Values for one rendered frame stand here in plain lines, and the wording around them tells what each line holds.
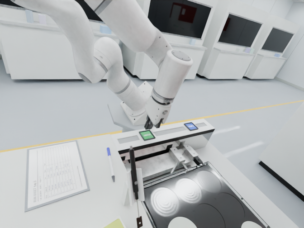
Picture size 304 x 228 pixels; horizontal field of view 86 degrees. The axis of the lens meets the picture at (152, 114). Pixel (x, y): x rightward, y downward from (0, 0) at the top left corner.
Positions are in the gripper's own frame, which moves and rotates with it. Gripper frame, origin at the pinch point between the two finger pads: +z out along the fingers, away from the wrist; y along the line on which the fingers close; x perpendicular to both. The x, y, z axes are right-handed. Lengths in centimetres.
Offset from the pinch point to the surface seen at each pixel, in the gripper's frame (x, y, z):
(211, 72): -357, 237, 122
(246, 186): -41, -35, 13
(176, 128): -17.7, -0.4, 6.2
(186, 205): -1.5, -31.6, 5.5
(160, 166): -2.9, -14.2, 11.2
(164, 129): -10.5, 0.3, 6.0
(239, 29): -424, 282, 13
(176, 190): -1.5, -25.8, 6.8
